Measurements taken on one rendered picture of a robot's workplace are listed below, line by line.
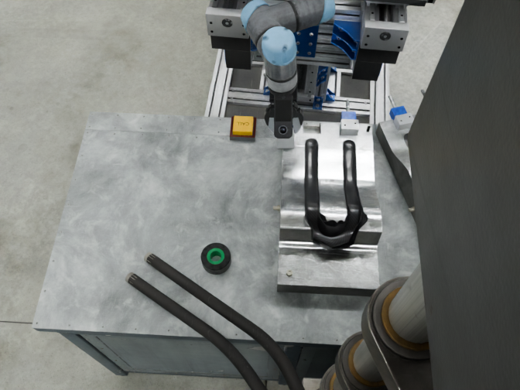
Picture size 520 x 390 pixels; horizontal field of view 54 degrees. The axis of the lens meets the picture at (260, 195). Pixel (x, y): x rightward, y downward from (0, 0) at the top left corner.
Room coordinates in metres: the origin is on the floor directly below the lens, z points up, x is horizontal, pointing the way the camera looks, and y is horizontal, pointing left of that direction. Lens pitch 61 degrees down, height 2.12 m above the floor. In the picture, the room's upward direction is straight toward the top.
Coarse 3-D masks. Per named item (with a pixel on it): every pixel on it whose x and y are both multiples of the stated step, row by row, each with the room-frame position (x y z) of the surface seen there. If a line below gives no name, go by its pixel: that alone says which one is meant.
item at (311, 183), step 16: (352, 144) 0.85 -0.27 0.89; (352, 160) 0.80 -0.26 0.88; (304, 176) 0.75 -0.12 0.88; (352, 176) 0.75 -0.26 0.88; (352, 192) 0.69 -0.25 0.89; (352, 208) 0.63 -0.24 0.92; (320, 224) 0.58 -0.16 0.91; (336, 224) 0.57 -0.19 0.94; (352, 224) 0.59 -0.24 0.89; (320, 240) 0.56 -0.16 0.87; (336, 240) 0.56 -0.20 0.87; (352, 240) 0.55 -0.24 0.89
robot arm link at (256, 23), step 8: (256, 0) 0.99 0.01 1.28; (248, 8) 0.97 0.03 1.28; (256, 8) 0.96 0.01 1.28; (264, 8) 0.97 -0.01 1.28; (272, 8) 0.96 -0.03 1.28; (280, 8) 0.96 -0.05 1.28; (288, 8) 0.96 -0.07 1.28; (248, 16) 0.95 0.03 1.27; (256, 16) 0.94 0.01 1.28; (264, 16) 0.94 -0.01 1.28; (272, 16) 0.94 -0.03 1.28; (280, 16) 0.94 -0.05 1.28; (288, 16) 0.95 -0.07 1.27; (248, 24) 0.93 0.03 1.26; (256, 24) 0.92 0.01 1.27; (264, 24) 0.91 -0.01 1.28; (272, 24) 0.91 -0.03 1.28; (280, 24) 0.93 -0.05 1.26; (288, 24) 0.94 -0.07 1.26; (248, 32) 0.92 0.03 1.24; (256, 32) 0.90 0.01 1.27; (264, 32) 0.89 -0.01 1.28; (256, 40) 0.89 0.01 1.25
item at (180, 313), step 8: (128, 280) 0.46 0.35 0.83; (136, 280) 0.46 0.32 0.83; (144, 280) 0.46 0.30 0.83; (136, 288) 0.44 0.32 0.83; (144, 288) 0.44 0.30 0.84; (152, 288) 0.44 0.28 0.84; (152, 296) 0.41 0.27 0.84; (160, 296) 0.41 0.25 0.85; (160, 304) 0.39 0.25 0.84; (168, 304) 0.39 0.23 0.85; (176, 304) 0.39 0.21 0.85; (176, 312) 0.37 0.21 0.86; (184, 312) 0.37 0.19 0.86; (184, 320) 0.35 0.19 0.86; (192, 320) 0.34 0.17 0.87; (200, 320) 0.34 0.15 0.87; (192, 328) 0.33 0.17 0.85; (200, 328) 0.32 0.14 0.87
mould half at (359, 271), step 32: (288, 160) 0.80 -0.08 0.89; (320, 160) 0.80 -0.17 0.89; (288, 192) 0.68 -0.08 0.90; (320, 192) 0.69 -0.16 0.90; (288, 224) 0.57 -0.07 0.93; (288, 256) 0.52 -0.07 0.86; (320, 256) 0.52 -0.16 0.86; (352, 256) 0.52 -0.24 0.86; (288, 288) 0.44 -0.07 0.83; (320, 288) 0.43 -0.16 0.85; (352, 288) 0.43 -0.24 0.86
